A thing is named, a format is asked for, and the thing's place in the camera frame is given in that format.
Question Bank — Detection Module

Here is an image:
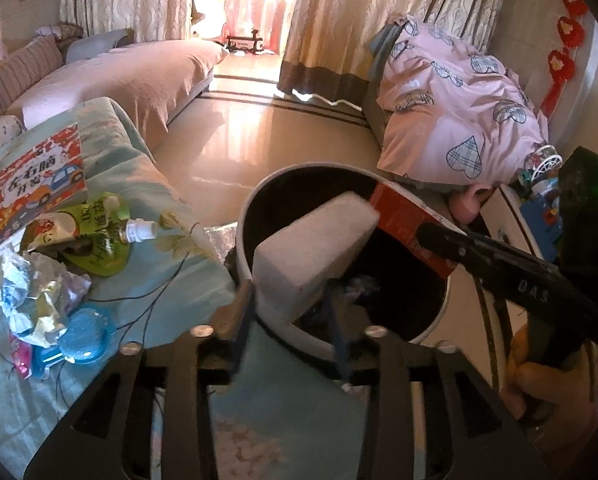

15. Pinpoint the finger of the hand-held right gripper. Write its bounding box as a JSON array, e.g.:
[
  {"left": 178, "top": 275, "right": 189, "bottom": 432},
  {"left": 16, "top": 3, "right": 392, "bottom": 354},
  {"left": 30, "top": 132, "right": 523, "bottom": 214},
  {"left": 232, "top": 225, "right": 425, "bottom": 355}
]
[{"left": 416, "top": 222, "right": 580, "bottom": 311}]

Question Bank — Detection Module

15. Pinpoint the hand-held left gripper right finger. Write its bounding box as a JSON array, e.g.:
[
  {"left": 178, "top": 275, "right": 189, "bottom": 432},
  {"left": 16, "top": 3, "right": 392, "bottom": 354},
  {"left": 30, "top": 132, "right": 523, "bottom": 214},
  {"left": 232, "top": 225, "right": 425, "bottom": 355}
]
[{"left": 324, "top": 280, "right": 554, "bottom": 480}]

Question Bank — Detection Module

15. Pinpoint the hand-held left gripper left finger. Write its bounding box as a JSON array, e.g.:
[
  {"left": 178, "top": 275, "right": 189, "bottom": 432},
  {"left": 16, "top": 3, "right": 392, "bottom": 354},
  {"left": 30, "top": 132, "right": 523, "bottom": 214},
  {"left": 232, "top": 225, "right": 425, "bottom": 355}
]
[{"left": 22, "top": 280, "right": 257, "bottom": 480}]

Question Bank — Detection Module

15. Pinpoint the black white-rimmed trash bin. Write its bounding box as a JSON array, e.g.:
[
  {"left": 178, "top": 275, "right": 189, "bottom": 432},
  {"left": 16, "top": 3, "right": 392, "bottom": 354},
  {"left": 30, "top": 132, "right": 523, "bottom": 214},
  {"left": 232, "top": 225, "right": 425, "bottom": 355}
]
[{"left": 226, "top": 161, "right": 452, "bottom": 361}]

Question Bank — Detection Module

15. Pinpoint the red carton box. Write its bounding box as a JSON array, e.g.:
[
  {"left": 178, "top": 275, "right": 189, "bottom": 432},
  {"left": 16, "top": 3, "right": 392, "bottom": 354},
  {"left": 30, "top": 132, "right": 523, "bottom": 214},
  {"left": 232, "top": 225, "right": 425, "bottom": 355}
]
[{"left": 368, "top": 182, "right": 467, "bottom": 281}]

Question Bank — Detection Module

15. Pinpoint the white foam block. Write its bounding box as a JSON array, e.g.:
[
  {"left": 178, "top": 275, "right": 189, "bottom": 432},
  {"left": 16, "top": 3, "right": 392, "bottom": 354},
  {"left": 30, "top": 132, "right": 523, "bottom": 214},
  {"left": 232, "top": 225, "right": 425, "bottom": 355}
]
[{"left": 253, "top": 191, "right": 381, "bottom": 323}]

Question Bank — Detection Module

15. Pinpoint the person's right hand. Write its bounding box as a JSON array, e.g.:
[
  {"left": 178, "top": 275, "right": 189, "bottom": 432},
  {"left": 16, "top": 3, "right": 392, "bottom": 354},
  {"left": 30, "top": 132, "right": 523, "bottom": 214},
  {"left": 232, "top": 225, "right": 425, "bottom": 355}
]
[{"left": 501, "top": 322, "right": 598, "bottom": 428}]

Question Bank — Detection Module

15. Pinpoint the white cabinet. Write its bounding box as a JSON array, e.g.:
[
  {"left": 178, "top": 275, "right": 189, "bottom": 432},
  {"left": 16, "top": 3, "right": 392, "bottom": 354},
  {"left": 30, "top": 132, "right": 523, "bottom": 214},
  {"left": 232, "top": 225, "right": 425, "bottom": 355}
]
[{"left": 481, "top": 187, "right": 560, "bottom": 271}]

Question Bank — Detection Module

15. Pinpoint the blue plastic toy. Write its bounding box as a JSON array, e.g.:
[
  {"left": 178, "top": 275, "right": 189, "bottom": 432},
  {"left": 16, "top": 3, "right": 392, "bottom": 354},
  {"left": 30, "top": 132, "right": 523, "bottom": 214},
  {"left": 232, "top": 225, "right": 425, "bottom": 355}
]
[{"left": 521, "top": 195, "right": 564, "bottom": 261}]

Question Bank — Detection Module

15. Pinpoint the blue floral tablecloth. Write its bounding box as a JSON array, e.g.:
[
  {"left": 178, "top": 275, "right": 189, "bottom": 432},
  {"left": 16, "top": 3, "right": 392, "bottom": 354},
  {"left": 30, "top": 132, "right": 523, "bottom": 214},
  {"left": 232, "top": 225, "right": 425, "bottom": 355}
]
[{"left": 0, "top": 97, "right": 367, "bottom": 480}]

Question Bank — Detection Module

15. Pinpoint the white wheel toy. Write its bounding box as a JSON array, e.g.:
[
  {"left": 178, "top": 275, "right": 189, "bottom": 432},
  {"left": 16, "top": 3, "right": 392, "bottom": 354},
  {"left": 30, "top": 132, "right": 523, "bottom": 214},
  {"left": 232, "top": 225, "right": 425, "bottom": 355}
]
[{"left": 521, "top": 144, "right": 564, "bottom": 181}]

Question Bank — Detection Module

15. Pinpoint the pink heart-print blanket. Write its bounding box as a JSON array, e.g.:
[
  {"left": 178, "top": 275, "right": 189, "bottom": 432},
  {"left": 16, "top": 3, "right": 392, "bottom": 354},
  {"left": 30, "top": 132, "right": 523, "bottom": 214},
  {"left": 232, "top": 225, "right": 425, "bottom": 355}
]
[{"left": 376, "top": 14, "right": 550, "bottom": 196}]

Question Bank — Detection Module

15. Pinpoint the blue round plastic packet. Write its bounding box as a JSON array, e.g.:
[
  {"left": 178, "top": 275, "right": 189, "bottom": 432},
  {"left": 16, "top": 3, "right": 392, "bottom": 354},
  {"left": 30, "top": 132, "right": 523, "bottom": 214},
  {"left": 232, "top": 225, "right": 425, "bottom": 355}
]
[{"left": 32, "top": 305, "right": 115, "bottom": 378}]

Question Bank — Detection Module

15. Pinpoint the green spout pouch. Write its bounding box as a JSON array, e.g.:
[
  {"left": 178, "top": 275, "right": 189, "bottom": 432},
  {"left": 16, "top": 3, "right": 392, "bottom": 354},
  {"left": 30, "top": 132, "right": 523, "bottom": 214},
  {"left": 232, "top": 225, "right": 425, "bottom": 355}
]
[{"left": 22, "top": 192, "right": 159, "bottom": 277}]

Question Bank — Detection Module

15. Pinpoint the crumpled foil wrapper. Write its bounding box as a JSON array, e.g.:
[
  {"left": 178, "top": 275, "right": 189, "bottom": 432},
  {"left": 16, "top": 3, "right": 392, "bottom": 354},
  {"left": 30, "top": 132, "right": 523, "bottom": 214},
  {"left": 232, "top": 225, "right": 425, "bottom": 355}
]
[{"left": 0, "top": 247, "right": 92, "bottom": 348}]

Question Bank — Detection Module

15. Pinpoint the pink wrapper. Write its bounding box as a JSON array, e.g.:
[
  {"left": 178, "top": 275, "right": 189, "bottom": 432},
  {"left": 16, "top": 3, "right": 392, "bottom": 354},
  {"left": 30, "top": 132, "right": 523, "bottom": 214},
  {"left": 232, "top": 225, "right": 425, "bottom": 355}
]
[{"left": 9, "top": 335, "right": 34, "bottom": 381}]

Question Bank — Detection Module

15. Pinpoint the red picture book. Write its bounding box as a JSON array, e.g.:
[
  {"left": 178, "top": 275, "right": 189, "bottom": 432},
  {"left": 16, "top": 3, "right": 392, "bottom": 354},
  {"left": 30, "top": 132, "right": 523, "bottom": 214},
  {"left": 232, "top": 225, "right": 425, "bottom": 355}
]
[{"left": 0, "top": 122, "right": 89, "bottom": 251}]

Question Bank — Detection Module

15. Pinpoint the covered corner sofa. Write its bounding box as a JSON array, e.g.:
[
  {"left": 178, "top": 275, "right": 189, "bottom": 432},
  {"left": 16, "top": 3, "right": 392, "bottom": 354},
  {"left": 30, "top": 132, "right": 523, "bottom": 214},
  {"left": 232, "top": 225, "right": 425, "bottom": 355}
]
[{"left": 0, "top": 22, "right": 230, "bottom": 161}]

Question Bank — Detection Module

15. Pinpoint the toy train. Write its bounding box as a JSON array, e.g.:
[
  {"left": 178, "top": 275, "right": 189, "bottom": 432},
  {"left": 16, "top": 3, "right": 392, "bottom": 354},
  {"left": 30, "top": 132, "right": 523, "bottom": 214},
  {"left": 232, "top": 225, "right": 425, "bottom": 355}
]
[{"left": 226, "top": 30, "right": 266, "bottom": 54}]

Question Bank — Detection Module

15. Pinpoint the grey cushion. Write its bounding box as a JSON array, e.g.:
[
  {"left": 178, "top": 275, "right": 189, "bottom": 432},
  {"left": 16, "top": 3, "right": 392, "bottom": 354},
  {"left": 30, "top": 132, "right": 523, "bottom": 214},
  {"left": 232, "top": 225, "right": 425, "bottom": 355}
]
[{"left": 66, "top": 29, "right": 135, "bottom": 63}]

